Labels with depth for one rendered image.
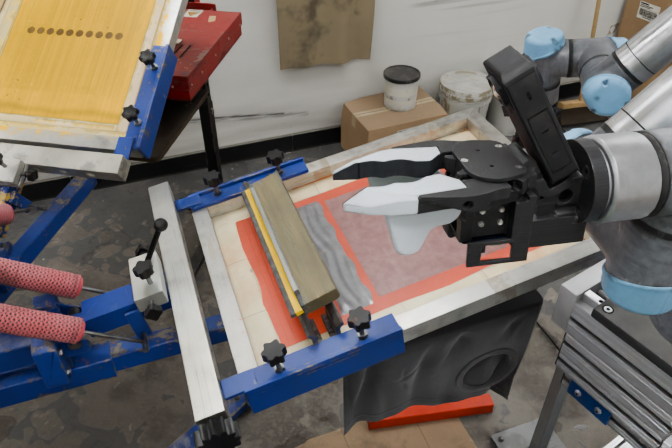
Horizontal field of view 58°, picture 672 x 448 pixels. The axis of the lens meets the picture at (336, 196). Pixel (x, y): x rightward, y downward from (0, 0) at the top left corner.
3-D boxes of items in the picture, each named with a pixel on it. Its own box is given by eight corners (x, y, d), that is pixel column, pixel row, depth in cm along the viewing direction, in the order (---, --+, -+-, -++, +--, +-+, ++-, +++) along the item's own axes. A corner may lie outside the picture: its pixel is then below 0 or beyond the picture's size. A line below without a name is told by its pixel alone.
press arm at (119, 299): (171, 287, 130) (164, 271, 126) (175, 306, 125) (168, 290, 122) (90, 316, 127) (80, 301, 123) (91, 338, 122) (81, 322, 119)
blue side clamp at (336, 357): (394, 332, 118) (391, 309, 114) (405, 351, 115) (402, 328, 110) (247, 392, 113) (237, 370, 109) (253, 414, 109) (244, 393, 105)
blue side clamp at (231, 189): (306, 177, 160) (301, 155, 156) (312, 187, 156) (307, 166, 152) (196, 215, 155) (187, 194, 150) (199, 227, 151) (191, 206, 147)
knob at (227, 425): (239, 419, 105) (228, 395, 100) (247, 448, 100) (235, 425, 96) (197, 436, 103) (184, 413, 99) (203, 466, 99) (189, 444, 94)
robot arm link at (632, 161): (671, 153, 47) (613, 115, 54) (616, 159, 47) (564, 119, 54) (649, 235, 51) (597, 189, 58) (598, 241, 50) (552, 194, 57)
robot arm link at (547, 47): (571, 41, 115) (523, 43, 117) (565, 91, 122) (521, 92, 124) (568, 22, 121) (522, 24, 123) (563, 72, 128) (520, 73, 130)
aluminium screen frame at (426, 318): (472, 118, 167) (472, 107, 165) (620, 254, 123) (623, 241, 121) (193, 215, 153) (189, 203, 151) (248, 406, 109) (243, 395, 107)
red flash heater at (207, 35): (139, 27, 252) (133, -2, 245) (246, 34, 245) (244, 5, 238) (61, 95, 204) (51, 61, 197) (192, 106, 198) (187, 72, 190)
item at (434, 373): (496, 366, 162) (518, 277, 142) (514, 392, 155) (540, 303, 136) (332, 419, 149) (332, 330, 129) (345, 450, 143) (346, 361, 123)
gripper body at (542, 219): (459, 270, 49) (598, 254, 51) (468, 176, 45) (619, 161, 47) (431, 222, 56) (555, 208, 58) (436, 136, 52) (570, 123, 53)
